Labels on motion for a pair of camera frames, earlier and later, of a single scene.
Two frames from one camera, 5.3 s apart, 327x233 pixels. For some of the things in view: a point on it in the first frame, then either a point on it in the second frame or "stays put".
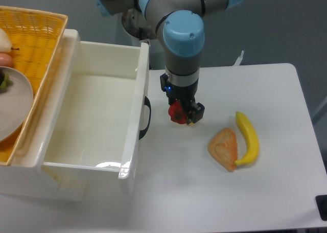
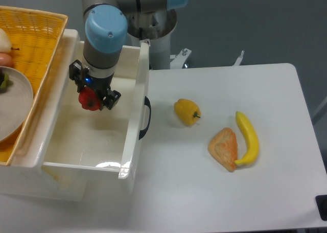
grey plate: [16, 105] stays put
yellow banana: [251, 137] stays put
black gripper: [188, 92] to [79, 74]
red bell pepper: [176, 113] to [89, 99]
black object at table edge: [321, 202] stays put
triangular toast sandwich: [224, 147] stays put
